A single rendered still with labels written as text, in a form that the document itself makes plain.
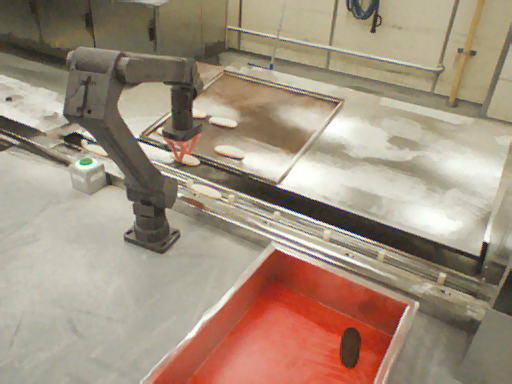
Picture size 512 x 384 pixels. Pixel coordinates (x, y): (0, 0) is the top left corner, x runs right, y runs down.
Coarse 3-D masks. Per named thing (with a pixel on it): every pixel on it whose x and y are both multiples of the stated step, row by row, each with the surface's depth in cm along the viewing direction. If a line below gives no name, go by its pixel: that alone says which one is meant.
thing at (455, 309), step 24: (24, 144) 149; (192, 192) 126; (192, 216) 122; (216, 216) 118; (240, 216) 118; (264, 240) 113; (288, 240) 111; (312, 240) 111; (336, 264) 105; (360, 264) 105; (408, 288) 99; (432, 288) 99; (432, 312) 97; (456, 312) 94
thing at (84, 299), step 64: (0, 192) 128; (64, 192) 130; (0, 256) 106; (64, 256) 108; (128, 256) 109; (192, 256) 110; (256, 256) 112; (0, 320) 91; (64, 320) 92; (128, 320) 93; (192, 320) 94
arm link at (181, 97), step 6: (174, 90) 115; (180, 90) 115; (186, 90) 116; (192, 90) 117; (174, 96) 115; (180, 96) 115; (186, 96) 116; (192, 96) 118; (174, 102) 116; (180, 102) 116; (186, 102) 116; (192, 102) 118; (174, 108) 117; (180, 108) 117; (186, 108) 117
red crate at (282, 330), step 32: (288, 288) 102; (256, 320) 94; (288, 320) 95; (320, 320) 95; (352, 320) 96; (224, 352) 87; (256, 352) 87; (288, 352) 88; (320, 352) 88; (384, 352) 89
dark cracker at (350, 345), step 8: (352, 328) 93; (344, 336) 91; (352, 336) 91; (344, 344) 89; (352, 344) 89; (360, 344) 90; (344, 352) 87; (352, 352) 87; (344, 360) 86; (352, 360) 86
